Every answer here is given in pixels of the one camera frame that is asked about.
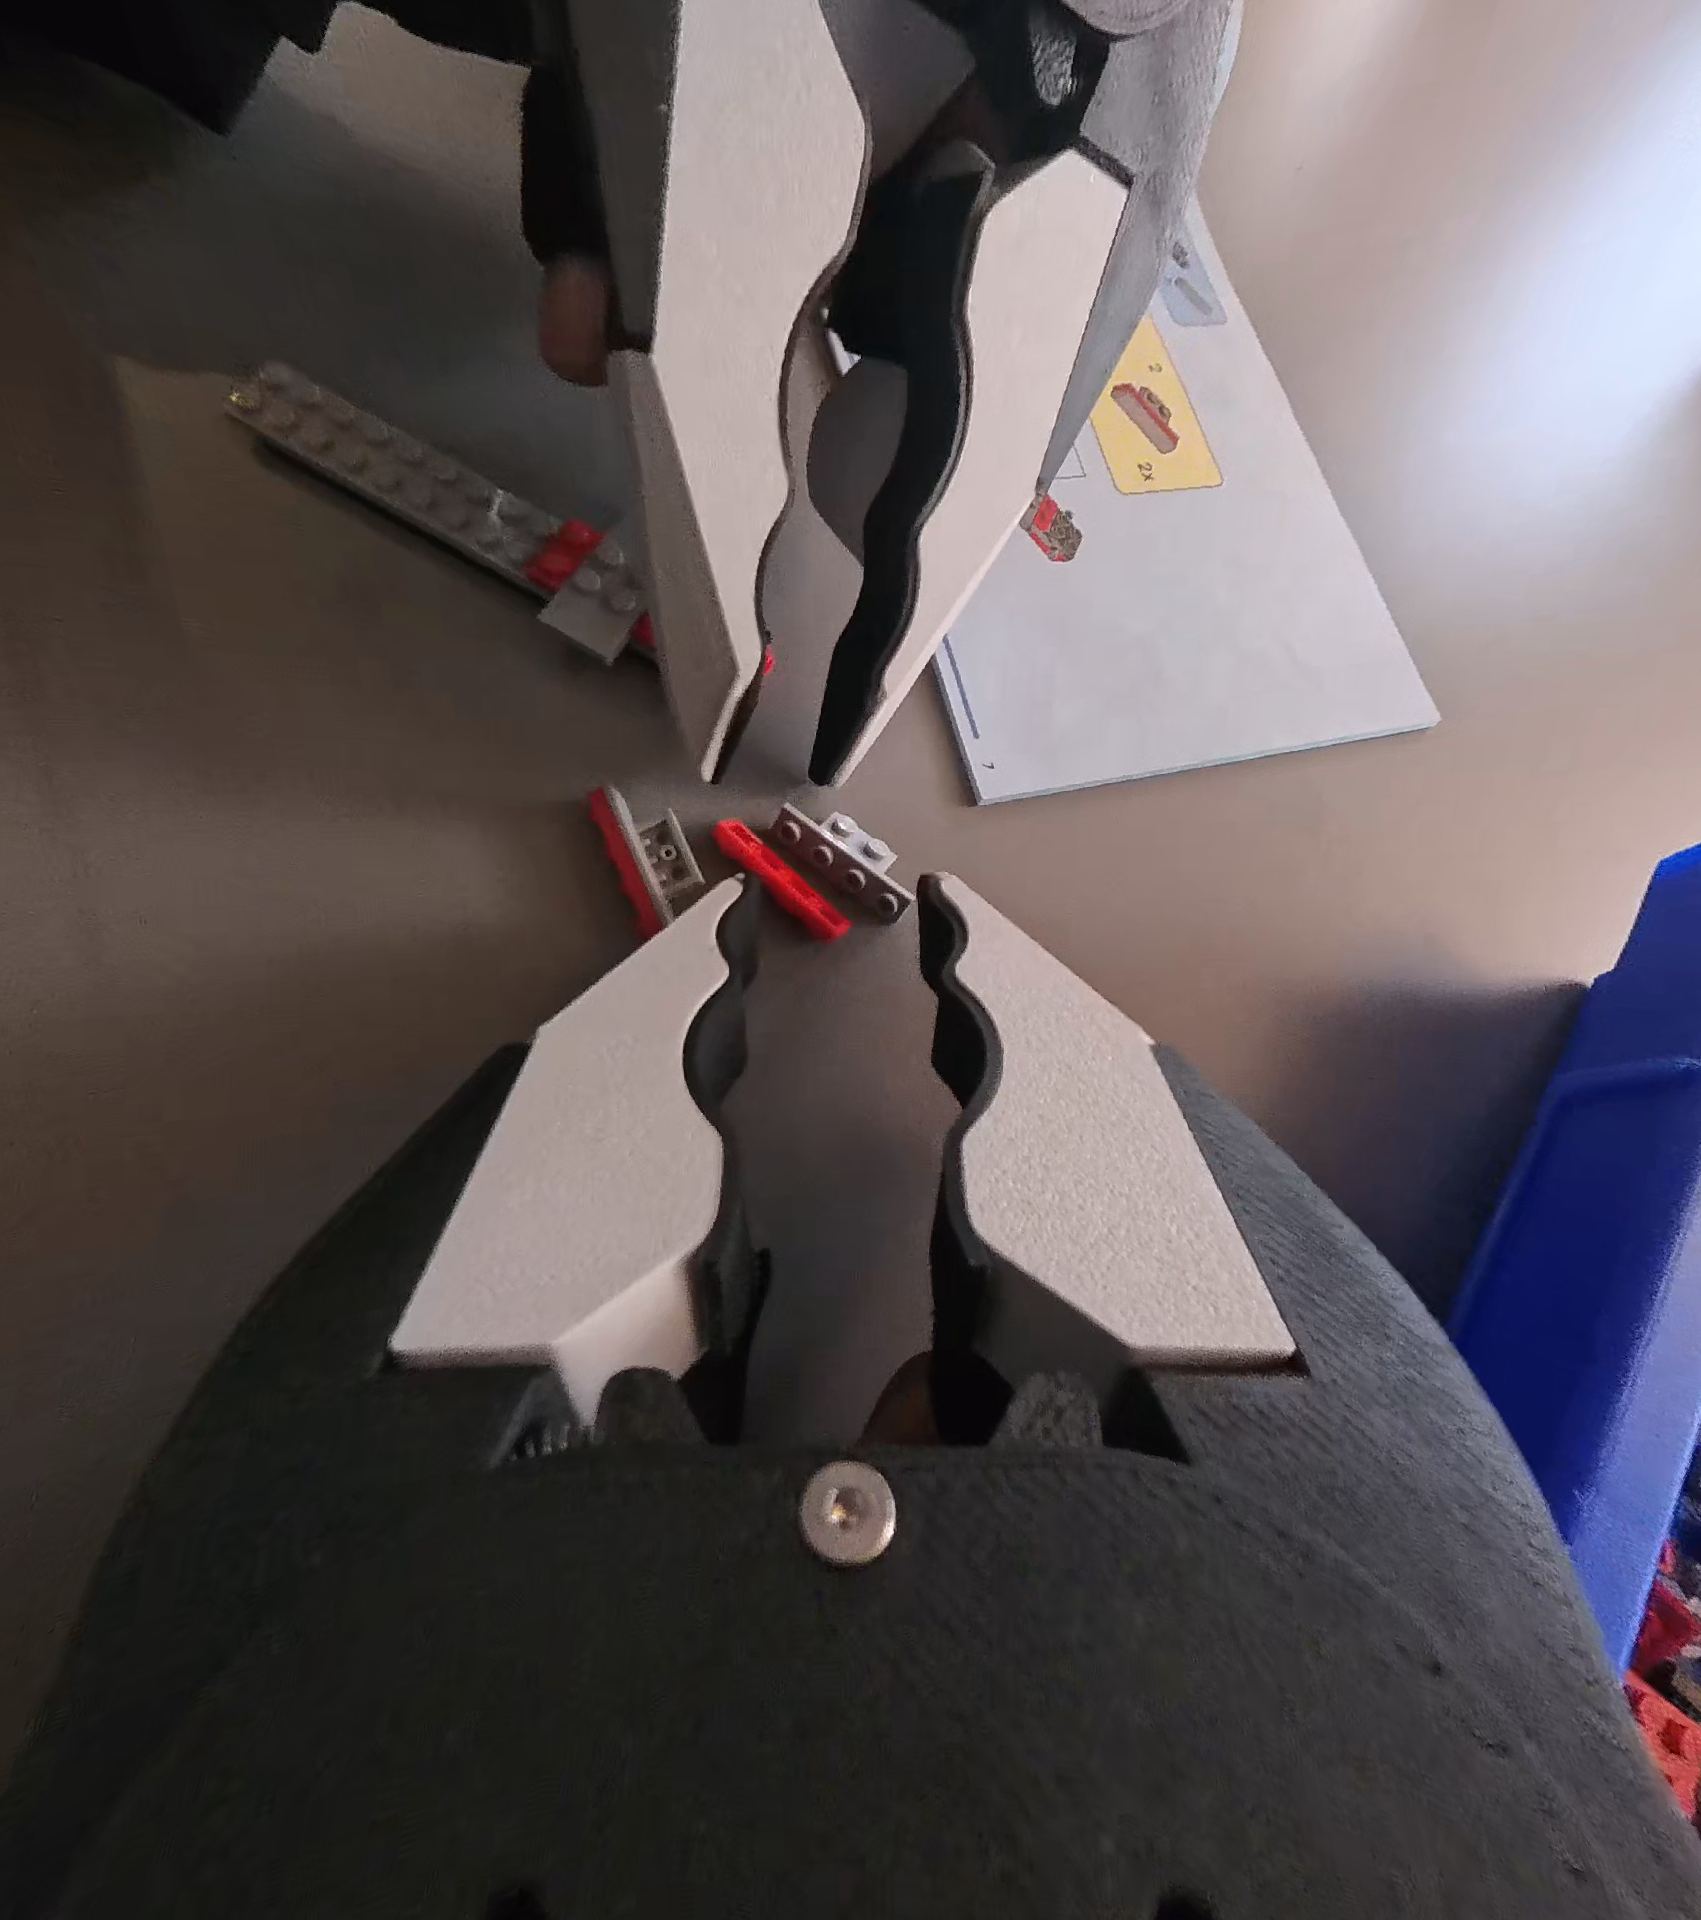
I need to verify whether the person's left hand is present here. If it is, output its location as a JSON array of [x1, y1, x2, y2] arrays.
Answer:
[[538, 255, 616, 387]]

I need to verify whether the blue plastic bin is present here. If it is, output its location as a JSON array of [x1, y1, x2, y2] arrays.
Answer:
[[1448, 806, 1701, 1673]]

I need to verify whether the grey toy brick plate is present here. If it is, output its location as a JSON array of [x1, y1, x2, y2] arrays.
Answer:
[[632, 810, 709, 924]]

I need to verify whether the red toy plate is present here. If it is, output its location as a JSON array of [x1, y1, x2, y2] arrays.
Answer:
[[713, 817, 854, 942]]

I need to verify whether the long grey studded plate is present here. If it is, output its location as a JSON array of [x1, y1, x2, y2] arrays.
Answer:
[[223, 359, 661, 669]]

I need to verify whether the red toy brick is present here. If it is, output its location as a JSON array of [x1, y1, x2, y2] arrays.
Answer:
[[589, 785, 672, 939]]

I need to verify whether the small pale toy brick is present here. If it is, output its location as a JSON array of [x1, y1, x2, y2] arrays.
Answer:
[[767, 806, 917, 924]]

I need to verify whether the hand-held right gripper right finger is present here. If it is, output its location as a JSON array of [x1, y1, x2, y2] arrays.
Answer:
[[915, 869, 1307, 1446]]

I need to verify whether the pale instruction booklet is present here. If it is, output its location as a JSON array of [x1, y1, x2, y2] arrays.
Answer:
[[933, 201, 1441, 806]]

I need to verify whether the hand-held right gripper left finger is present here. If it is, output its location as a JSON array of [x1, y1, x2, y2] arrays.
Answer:
[[389, 875, 774, 1446]]

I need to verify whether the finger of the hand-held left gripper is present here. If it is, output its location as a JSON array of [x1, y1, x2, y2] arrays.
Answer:
[[574, 0, 877, 785], [808, 141, 1140, 789]]

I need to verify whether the grey desk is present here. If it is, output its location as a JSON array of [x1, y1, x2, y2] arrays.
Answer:
[[0, 0, 1701, 1920]]

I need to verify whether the person's left forearm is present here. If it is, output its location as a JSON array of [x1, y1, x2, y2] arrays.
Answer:
[[0, 0, 343, 137]]

